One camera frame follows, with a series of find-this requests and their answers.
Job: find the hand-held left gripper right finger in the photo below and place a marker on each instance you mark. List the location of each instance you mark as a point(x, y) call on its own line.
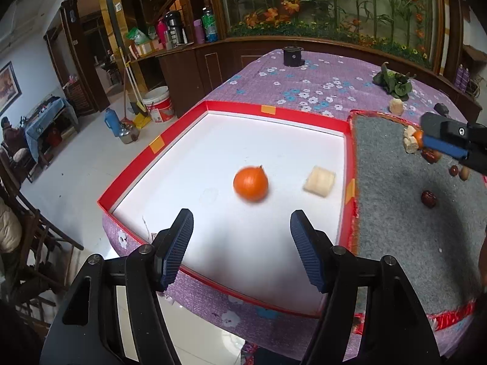
point(306, 251)

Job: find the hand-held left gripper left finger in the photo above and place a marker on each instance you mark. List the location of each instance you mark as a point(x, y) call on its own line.
point(177, 247)

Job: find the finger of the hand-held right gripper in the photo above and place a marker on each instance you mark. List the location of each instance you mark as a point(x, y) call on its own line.
point(445, 127)
point(445, 147)

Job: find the small orange kumquat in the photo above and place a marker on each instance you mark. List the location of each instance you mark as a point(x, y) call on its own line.
point(418, 137)

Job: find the red box with white inside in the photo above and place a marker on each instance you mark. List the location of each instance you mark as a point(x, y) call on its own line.
point(190, 167)

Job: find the orange tangerine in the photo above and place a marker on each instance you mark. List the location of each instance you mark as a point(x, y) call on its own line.
point(251, 183)

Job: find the grey felt tray red rim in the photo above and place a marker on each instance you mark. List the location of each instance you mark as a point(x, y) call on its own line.
point(388, 216)

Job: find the black key fob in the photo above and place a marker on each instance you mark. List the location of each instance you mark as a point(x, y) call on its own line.
point(441, 108)

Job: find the small red date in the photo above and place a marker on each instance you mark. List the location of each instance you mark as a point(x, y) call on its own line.
point(453, 170)

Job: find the brown nut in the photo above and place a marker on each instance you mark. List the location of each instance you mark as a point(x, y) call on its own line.
point(464, 173)

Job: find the purple bottle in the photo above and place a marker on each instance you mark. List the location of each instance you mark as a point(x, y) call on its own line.
point(459, 76)
point(467, 79)

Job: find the green leafy vegetable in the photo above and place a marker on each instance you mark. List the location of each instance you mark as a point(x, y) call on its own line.
point(395, 83)

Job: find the brown cardboard piece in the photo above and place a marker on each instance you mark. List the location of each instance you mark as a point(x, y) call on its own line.
point(475, 51)

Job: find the metal kettle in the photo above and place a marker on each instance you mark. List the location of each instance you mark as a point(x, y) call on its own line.
point(127, 134)

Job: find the yellow dustpan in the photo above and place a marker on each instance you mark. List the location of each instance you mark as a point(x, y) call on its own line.
point(141, 121)

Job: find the wooden chair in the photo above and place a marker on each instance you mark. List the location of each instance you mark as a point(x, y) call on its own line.
point(42, 232)

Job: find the blue thermos flask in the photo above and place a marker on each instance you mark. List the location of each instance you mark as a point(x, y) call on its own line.
point(112, 121)

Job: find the white plastic bucket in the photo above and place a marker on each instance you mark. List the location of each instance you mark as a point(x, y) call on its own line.
point(159, 104)

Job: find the broom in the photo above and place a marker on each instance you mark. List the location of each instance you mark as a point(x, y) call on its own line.
point(141, 107)

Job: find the purple floral tablecloth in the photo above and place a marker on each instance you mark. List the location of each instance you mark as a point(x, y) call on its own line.
point(304, 80)

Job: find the artificial flower display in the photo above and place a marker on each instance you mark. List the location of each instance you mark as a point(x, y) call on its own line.
point(342, 7)

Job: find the black cylindrical holder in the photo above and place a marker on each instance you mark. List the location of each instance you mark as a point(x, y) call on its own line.
point(293, 57)

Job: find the white padded jacket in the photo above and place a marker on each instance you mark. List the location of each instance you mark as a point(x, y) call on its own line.
point(7, 228)

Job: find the table with blue cloth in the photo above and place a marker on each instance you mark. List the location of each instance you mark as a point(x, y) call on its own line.
point(42, 121)

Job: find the red and white carton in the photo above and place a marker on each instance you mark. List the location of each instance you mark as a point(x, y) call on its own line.
point(146, 48)

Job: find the green bag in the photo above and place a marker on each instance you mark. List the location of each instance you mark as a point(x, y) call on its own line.
point(137, 36)

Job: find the pink bottle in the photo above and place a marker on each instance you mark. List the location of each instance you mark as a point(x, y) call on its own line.
point(198, 32)

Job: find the red bottle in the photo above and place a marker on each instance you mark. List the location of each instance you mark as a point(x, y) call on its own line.
point(161, 30)

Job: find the black thermos jug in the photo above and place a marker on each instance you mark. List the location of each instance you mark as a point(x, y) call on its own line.
point(174, 26)

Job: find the green plastic bottle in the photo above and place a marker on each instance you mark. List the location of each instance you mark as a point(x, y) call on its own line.
point(209, 26)

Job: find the framed picture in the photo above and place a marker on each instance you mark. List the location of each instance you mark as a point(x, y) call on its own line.
point(8, 89)

